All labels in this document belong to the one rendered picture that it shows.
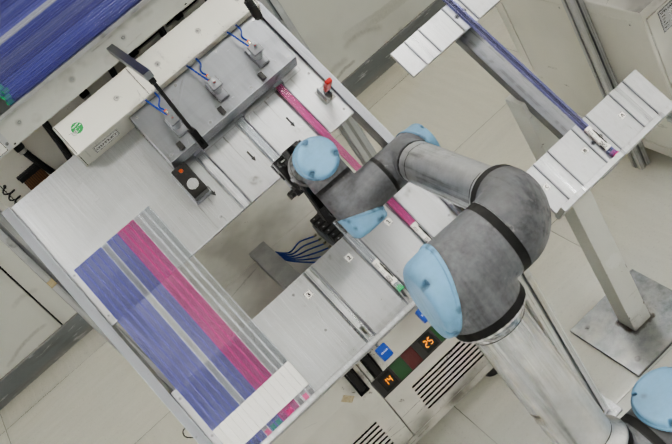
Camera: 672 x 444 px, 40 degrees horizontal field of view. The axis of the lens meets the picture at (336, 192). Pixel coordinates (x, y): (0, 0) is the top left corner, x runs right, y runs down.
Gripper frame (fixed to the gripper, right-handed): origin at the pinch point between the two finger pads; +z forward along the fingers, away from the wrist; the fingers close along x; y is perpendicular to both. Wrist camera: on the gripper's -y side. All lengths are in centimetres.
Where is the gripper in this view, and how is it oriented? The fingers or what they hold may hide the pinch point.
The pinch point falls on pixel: (303, 186)
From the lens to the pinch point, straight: 189.4
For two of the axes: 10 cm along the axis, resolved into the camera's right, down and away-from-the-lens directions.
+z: -1.5, 0.9, 9.8
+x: -7.3, 6.6, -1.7
